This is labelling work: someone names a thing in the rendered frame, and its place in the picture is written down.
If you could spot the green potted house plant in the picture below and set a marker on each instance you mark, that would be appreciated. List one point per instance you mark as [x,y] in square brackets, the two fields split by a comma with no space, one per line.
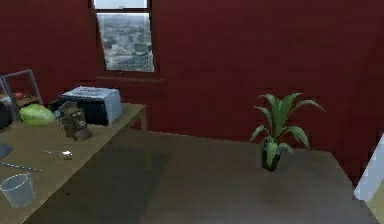
[279,130]

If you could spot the silver microwave oven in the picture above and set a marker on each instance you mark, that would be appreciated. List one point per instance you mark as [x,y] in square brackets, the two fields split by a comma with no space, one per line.
[96,103]

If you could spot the dark stone statue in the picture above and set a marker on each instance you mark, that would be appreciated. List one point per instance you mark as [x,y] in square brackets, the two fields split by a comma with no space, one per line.
[74,121]

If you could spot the silver spoon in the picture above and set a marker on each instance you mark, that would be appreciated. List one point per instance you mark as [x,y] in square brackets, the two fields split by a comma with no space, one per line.
[60,153]

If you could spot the brown wooden table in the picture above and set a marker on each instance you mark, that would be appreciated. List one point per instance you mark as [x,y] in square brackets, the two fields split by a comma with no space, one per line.
[50,156]

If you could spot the green lettuce head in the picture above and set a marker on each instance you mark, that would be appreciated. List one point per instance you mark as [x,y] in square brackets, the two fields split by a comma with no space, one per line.
[36,115]

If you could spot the grey metal shelf rack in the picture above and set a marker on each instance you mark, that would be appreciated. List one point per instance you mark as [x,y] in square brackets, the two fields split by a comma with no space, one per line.
[20,90]

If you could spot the red tomato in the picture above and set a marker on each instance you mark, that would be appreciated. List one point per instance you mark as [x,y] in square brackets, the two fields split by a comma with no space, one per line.
[18,96]

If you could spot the silver butter knife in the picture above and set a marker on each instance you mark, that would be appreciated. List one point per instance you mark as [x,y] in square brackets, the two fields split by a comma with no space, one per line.
[21,167]

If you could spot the black round pot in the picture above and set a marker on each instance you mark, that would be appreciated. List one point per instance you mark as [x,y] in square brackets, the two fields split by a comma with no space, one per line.
[4,115]

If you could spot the clear glass cup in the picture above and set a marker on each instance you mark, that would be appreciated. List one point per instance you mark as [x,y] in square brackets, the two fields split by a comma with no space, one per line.
[18,190]

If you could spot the dark blue flat plate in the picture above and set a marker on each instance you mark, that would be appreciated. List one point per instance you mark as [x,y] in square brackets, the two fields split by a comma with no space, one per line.
[4,150]

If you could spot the window with dark red frame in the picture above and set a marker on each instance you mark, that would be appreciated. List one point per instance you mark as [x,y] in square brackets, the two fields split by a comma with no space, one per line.
[126,40]

